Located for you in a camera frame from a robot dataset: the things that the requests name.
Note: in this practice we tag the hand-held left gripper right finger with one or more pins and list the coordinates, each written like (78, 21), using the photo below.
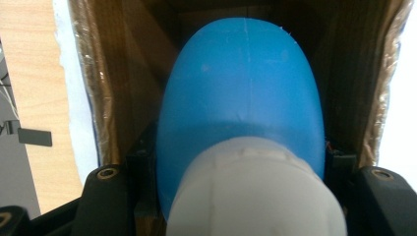
(341, 170)

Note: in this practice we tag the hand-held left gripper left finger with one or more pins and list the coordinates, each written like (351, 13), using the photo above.
(146, 170)

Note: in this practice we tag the blue bottle with white cap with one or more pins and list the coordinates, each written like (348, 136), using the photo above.
(242, 82)

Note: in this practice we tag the blue cardboard box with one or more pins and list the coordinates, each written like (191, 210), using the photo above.
(108, 82)

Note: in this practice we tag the black tape strip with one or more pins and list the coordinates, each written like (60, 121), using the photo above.
(35, 137)

